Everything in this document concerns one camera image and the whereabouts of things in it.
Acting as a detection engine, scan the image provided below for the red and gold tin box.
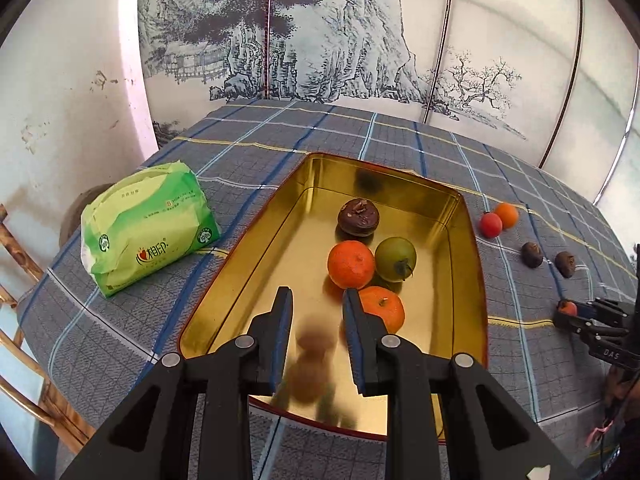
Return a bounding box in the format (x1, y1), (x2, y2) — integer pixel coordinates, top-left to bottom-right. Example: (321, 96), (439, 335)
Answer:
(177, 152), (489, 445)

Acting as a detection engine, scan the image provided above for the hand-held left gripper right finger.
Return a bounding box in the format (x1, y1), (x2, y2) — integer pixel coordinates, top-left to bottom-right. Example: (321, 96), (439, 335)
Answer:
(341, 287), (581, 480)

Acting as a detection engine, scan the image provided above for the green tissue packet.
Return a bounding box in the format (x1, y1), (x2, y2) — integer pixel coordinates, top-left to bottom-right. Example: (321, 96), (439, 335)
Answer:
(80, 161), (222, 298)

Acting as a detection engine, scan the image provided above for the landscape painted folding screen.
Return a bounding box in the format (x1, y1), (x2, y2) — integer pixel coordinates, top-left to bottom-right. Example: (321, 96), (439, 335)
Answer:
(137, 0), (640, 211)

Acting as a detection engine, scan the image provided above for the dark brown mangosteen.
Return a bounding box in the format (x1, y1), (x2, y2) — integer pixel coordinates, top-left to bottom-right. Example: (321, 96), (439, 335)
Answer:
(520, 242), (545, 268)
(337, 198), (381, 237)
(554, 251), (577, 279)

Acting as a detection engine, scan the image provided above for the person's right forearm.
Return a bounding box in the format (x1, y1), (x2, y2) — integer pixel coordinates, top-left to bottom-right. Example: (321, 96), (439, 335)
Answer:
(602, 367), (640, 461)

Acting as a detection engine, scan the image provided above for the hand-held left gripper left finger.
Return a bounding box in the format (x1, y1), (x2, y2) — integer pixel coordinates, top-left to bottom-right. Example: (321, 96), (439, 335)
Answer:
(60, 286), (294, 480)

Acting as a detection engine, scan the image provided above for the green round fruit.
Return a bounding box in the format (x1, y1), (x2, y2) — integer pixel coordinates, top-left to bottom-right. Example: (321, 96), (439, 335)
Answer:
(374, 236), (418, 283)

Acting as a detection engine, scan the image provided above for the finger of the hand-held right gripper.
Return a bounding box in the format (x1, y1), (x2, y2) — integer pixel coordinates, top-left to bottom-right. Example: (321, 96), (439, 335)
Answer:
(552, 312), (628, 339)
(570, 297), (632, 317)

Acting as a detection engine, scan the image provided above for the bamboo chair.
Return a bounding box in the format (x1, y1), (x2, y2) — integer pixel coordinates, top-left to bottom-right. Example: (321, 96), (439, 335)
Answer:
(0, 202), (96, 456)

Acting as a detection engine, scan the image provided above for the orange tangerine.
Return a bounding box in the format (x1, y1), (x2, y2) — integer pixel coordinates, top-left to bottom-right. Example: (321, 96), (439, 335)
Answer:
(494, 202), (520, 230)
(359, 286), (405, 335)
(327, 240), (376, 291)

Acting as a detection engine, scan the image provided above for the small tan longan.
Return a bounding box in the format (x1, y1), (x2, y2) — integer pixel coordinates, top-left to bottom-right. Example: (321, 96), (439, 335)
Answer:
(294, 316), (338, 363)

